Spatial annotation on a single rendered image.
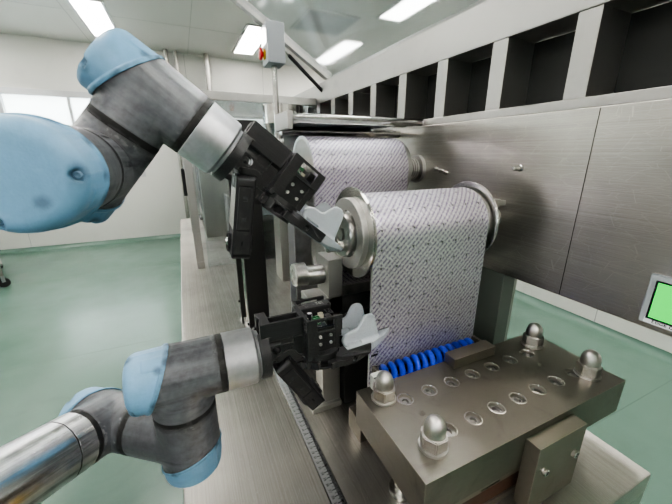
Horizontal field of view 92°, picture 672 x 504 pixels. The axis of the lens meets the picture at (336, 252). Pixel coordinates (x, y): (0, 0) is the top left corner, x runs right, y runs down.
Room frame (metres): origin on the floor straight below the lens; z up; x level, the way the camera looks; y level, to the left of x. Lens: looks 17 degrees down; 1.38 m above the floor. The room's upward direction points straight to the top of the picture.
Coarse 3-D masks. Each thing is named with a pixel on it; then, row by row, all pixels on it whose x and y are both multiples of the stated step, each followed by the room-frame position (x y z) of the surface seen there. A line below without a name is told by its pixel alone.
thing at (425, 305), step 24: (432, 264) 0.51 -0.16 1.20; (456, 264) 0.53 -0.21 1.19; (480, 264) 0.55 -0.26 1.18; (384, 288) 0.47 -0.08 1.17; (408, 288) 0.49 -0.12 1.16; (432, 288) 0.51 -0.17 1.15; (456, 288) 0.53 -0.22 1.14; (384, 312) 0.47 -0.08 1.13; (408, 312) 0.49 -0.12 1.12; (432, 312) 0.51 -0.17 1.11; (456, 312) 0.53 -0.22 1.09; (408, 336) 0.49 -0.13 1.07; (432, 336) 0.51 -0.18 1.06; (456, 336) 0.54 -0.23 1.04; (384, 360) 0.47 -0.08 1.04
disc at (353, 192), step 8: (344, 192) 0.53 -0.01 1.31; (352, 192) 0.51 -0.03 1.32; (360, 192) 0.49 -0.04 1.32; (336, 200) 0.56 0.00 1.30; (360, 200) 0.49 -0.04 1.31; (368, 208) 0.46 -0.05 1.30; (368, 216) 0.46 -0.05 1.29; (368, 224) 0.46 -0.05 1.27; (376, 232) 0.45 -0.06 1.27; (376, 240) 0.45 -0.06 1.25; (368, 248) 0.46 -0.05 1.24; (376, 248) 0.45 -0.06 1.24; (368, 256) 0.46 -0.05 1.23; (368, 264) 0.46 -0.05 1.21; (352, 272) 0.50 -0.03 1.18; (360, 272) 0.48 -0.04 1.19; (368, 272) 0.47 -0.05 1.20
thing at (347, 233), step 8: (344, 216) 0.49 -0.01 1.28; (352, 216) 0.49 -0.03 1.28; (344, 224) 0.49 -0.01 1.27; (352, 224) 0.48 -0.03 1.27; (344, 232) 0.49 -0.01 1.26; (352, 232) 0.47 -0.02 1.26; (336, 240) 0.52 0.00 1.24; (344, 240) 0.49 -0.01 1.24; (352, 240) 0.47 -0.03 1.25; (344, 248) 0.49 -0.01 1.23; (352, 248) 0.47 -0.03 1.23; (344, 256) 0.49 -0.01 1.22
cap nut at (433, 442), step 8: (432, 416) 0.31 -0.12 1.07; (440, 416) 0.31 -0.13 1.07; (424, 424) 0.31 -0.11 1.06; (432, 424) 0.30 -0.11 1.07; (440, 424) 0.30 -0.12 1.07; (424, 432) 0.31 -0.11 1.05; (432, 432) 0.30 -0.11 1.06; (440, 432) 0.30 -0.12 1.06; (424, 440) 0.30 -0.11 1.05; (432, 440) 0.30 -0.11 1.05; (440, 440) 0.30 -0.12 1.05; (424, 448) 0.30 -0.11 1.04; (432, 448) 0.29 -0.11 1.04; (440, 448) 0.29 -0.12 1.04; (448, 448) 0.30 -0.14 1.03; (432, 456) 0.29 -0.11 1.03; (440, 456) 0.29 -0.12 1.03
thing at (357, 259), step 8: (344, 200) 0.51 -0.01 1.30; (352, 200) 0.50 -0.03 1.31; (344, 208) 0.51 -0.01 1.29; (352, 208) 0.49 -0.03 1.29; (360, 208) 0.48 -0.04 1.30; (360, 216) 0.47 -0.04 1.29; (488, 216) 0.57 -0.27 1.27; (360, 224) 0.46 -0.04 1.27; (488, 224) 0.56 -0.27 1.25; (360, 232) 0.46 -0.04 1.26; (368, 232) 0.46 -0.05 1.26; (360, 240) 0.46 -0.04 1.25; (368, 240) 0.46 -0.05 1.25; (360, 248) 0.46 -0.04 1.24; (352, 256) 0.49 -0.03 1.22; (360, 256) 0.46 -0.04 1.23; (344, 264) 0.51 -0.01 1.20; (352, 264) 0.48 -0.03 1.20; (360, 264) 0.47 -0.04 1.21
